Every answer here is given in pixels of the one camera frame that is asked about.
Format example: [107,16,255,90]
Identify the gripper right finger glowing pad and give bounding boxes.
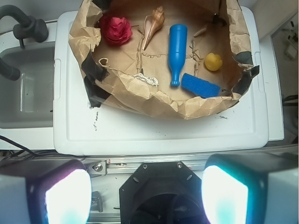
[201,153,299,224]

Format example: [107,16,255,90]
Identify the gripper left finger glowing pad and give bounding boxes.
[0,159,92,224]

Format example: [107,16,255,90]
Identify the blue sponge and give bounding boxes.
[181,73,221,98]

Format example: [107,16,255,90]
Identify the white plastic bin lid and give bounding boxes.
[53,11,269,156]

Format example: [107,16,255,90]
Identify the grey sink basin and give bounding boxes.
[0,42,55,129]

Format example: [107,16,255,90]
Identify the yellow rubber duck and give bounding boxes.
[204,53,223,71]

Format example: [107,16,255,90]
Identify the crumpled brown paper bag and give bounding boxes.
[69,0,259,120]

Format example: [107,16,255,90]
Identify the blue plastic bottle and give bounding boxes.
[168,24,187,87]

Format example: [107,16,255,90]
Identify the red paper flower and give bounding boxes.
[100,16,133,46]

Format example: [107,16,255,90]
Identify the brown conch seashell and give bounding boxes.
[142,6,165,50]

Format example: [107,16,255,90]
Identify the black cables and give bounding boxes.
[0,135,78,161]

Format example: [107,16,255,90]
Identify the aluminium rail with bracket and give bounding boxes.
[81,154,211,175]

